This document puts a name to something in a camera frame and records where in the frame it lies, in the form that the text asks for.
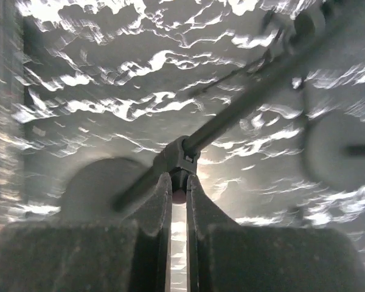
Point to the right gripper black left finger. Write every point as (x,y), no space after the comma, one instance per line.
(132,254)

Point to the black round-base desk stand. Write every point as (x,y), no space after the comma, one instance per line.
(334,151)

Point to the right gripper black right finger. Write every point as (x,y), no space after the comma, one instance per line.
(223,255)

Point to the black clamp arm purple mic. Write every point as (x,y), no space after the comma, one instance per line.
(121,189)

